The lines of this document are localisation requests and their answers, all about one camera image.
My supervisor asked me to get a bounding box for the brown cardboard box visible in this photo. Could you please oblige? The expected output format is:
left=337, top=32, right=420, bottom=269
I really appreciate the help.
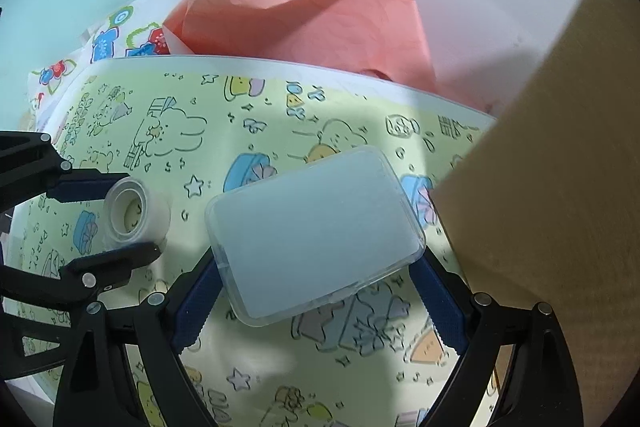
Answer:
left=431, top=0, right=640, bottom=427

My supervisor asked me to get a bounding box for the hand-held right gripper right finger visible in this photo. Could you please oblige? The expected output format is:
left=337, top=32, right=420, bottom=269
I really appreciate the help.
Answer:
left=407, top=257, right=586, bottom=427

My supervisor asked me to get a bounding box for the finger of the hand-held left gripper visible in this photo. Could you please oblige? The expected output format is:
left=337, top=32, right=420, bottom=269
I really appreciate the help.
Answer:
left=0, top=132, right=126, bottom=208
left=0, top=241, right=162, bottom=309

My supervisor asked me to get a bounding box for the clear plastic case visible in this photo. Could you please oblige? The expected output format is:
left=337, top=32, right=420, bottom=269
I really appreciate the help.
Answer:
left=205, top=144, right=427, bottom=327

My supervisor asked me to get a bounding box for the clear tape roll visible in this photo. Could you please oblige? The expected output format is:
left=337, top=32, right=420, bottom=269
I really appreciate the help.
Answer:
left=103, top=177, right=172, bottom=253

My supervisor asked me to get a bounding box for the floral printed cloth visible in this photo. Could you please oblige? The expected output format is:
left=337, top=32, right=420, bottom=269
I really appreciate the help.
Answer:
left=20, top=0, right=201, bottom=132

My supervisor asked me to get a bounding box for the yellow cartoon print table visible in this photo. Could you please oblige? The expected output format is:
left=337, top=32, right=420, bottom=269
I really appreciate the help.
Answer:
left=10, top=54, right=498, bottom=427

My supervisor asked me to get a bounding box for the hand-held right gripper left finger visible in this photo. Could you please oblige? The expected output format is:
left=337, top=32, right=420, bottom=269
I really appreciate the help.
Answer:
left=54, top=249, right=223, bottom=427

